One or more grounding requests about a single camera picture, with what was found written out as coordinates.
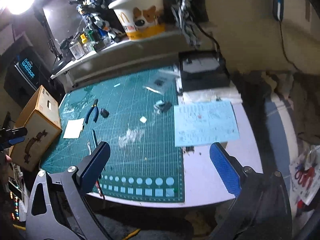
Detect red scissors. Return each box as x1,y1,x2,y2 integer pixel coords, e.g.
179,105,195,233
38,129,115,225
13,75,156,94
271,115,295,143
295,166,316,187

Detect green cutting mat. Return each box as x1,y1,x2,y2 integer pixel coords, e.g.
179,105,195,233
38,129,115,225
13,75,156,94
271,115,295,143
40,66,186,203

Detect silver winged model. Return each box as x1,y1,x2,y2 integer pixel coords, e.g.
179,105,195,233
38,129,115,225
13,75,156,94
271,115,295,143
162,0,233,48

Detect blue white robot model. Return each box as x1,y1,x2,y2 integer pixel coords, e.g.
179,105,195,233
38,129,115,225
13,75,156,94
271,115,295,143
69,0,126,43

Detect black flat device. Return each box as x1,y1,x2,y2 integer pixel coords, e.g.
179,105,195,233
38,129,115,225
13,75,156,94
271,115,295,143
179,51,231,92

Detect pale blue paper sheet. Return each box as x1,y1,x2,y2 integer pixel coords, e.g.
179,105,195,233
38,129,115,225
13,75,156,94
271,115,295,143
174,101,241,148

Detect white shelf riser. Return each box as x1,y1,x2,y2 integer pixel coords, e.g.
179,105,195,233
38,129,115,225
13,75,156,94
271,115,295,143
50,29,191,87

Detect brown cardboard box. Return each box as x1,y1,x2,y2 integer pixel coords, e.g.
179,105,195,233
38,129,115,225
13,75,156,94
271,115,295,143
9,85,62,172

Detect printed paper bucket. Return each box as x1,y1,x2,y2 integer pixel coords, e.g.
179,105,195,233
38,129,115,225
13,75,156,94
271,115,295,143
108,0,167,42

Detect white square paper pad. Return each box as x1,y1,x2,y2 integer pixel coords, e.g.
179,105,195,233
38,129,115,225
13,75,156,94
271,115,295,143
63,119,85,139

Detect black cable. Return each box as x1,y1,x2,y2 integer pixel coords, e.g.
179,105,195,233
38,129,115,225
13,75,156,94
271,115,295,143
197,22,223,58

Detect clear bag with black part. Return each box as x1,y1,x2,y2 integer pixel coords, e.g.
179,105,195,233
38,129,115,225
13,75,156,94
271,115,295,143
142,75,173,96

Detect small pale and black bits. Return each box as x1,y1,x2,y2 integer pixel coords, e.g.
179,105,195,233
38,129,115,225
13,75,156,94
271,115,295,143
154,100,173,113

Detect grey stormy backdrop panel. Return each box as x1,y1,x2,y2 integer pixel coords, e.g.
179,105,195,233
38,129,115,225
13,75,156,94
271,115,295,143
42,0,165,45

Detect blue handled pliers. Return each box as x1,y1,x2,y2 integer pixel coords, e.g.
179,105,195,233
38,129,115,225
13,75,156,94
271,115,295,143
84,99,99,125

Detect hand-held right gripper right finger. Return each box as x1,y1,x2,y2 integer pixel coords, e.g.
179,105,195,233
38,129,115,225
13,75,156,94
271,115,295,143
209,142,293,240

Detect white desktop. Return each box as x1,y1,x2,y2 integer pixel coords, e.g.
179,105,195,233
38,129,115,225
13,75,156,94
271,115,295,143
39,65,264,208

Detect dark fuzzy blanket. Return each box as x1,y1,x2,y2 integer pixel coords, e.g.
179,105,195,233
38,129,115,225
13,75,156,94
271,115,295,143
232,70,320,146

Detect clear glass bottle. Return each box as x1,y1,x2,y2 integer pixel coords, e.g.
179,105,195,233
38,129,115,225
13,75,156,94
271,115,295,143
69,40,84,59

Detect blue black curved board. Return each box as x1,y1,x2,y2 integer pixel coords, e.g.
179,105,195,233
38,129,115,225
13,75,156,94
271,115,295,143
271,0,284,22

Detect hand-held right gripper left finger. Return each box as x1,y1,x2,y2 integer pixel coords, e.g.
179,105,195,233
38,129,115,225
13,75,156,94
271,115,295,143
25,141,112,240

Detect green small bottle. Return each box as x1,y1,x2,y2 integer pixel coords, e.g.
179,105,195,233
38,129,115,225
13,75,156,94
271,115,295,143
85,29,97,43

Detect black desk lamp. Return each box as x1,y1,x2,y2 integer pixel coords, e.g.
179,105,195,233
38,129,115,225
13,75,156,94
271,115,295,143
0,0,68,73

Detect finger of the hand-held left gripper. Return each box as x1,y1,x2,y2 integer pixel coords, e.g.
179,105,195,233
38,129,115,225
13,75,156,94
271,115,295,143
0,127,28,151

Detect black computer tower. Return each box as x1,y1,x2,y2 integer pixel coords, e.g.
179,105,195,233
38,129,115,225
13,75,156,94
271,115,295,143
4,46,61,106

